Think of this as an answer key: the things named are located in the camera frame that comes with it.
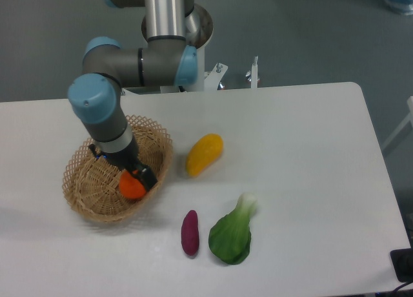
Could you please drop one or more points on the black device at edge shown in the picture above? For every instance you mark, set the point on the black device at edge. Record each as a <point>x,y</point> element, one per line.
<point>402,264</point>

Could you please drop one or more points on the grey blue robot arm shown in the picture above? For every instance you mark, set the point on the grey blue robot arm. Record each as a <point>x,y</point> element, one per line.
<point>107,68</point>

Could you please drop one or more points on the green bok choy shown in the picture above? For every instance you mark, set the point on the green bok choy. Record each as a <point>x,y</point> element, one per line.
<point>229,239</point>

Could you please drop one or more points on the white left base bracket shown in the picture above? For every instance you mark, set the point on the white left base bracket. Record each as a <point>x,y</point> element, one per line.
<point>141,90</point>

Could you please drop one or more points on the orange fruit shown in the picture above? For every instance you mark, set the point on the orange fruit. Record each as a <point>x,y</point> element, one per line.
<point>130,187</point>

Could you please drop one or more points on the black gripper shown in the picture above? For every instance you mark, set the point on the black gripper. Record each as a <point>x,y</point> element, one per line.
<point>124,155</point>

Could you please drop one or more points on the white frame at right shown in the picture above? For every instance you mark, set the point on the white frame at right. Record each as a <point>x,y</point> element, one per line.
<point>399,133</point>

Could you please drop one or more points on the woven wicker basket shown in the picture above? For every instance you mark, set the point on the woven wicker basket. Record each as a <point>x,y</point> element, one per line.
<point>91,184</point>

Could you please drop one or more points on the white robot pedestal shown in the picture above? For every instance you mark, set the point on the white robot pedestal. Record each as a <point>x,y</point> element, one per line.
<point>201,51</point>

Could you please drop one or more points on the white right base bracket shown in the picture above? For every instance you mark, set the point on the white right base bracket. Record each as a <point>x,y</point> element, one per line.
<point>213,79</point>

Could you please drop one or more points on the yellow mango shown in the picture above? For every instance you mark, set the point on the yellow mango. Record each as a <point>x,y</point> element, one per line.
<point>203,153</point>

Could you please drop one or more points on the white base bracket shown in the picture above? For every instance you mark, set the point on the white base bracket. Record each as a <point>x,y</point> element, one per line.
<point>213,79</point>
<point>141,90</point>

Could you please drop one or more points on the purple sweet potato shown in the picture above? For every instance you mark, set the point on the purple sweet potato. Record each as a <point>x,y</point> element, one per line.
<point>190,234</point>

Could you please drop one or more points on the white post with bolt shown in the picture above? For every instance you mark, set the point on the white post with bolt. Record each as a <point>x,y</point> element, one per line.
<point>252,76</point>

